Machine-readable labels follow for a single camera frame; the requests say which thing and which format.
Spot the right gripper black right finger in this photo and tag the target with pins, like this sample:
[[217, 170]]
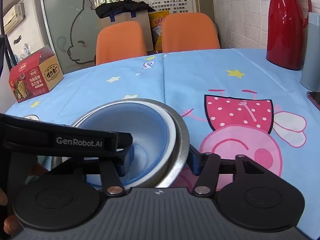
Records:
[[208, 166]]

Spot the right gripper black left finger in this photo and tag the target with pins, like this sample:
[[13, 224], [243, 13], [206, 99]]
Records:
[[111, 168]]

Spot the stainless steel bowl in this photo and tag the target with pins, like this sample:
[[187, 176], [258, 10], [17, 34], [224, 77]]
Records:
[[160, 138]]

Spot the white ceramic bowl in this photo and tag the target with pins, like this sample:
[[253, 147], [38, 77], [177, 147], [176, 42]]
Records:
[[172, 129]]

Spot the person's left hand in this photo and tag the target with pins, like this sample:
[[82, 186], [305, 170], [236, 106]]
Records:
[[10, 225]]

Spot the red cracker cardboard box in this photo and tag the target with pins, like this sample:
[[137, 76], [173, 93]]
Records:
[[35, 75]]

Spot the blue cartoon tablecloth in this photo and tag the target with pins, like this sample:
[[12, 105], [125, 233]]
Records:
[[233, 101]]

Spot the white air conditioner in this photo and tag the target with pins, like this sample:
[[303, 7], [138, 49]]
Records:
[[13, 18]]

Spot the phone in red case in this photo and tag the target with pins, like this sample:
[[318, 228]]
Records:
[[314, 97]]

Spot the left orange chair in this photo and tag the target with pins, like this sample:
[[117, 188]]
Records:
[[120, 41]]

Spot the orange chair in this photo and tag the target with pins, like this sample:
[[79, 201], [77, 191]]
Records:
[[187, 32], [120, 41]]

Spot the right orange chair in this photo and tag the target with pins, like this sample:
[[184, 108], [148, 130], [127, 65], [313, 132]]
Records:
[[187, 32]]

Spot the grey blue cylinder cup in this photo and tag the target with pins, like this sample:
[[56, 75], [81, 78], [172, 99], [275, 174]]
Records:
[[311, 70]]

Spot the black cloth on bag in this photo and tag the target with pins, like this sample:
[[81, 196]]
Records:
[[111, 9]]

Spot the yellow snack bag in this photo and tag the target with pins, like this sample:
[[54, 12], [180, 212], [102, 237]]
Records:
[[156, 19]]

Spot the brown paper bag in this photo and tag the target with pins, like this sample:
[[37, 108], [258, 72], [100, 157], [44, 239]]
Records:
[[142, 17]]

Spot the red thermos jug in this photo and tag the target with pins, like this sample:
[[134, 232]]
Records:
[[286, 33]]

